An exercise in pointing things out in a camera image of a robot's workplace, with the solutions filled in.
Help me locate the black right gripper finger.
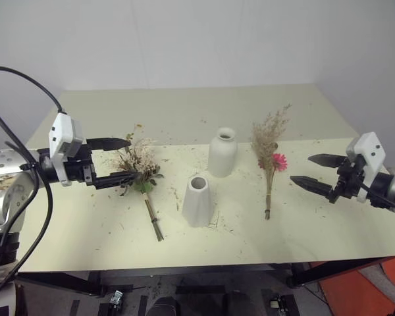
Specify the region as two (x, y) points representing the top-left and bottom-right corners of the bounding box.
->
(307, 153), (346, 170)
(290, 175), (337, 199)

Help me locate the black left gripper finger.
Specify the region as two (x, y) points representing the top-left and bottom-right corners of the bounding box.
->
(99, 136), (133, 152)
(96, 171), (142, 190)

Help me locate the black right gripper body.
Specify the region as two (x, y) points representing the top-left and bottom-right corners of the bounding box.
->
(328, 156), (367, 203)

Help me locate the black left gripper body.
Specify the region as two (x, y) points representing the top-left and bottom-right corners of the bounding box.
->
(63, 138), (101, 190)

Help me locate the white tapered ceramic vase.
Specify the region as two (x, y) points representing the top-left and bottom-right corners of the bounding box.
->
(182, 174), (215, 228)

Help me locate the white bottle-shaped ceramic vase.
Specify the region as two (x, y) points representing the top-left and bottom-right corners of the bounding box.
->
(207, 127), (238, 178)

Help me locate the dried bouquet with green leaves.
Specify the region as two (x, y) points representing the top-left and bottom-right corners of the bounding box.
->
(110, 123), (166, 243)

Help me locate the dried bouquet with pink flower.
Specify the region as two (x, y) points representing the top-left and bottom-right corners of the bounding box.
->
(251, 103), (293, 222)

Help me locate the orange floor mat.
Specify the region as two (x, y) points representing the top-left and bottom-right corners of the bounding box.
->
(311, 255), (395, 316)

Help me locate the dark rounded shape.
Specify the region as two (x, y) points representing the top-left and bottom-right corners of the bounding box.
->
(146, 296), (181, 316)

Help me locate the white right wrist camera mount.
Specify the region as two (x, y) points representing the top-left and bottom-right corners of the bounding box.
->
(345, 132), (387, 202)

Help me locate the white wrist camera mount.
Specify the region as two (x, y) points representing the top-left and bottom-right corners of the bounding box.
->
(345, 132), (387, 202)
(48, 113), (88, 188)

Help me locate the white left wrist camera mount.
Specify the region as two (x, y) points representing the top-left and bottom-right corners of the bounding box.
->
(48, 113), (88, 188)

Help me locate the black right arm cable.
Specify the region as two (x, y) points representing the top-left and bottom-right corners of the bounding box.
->
(359, 183), (395, 214)

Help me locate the black metal table frame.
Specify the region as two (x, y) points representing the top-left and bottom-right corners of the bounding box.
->
(14, 257), (395, 298)

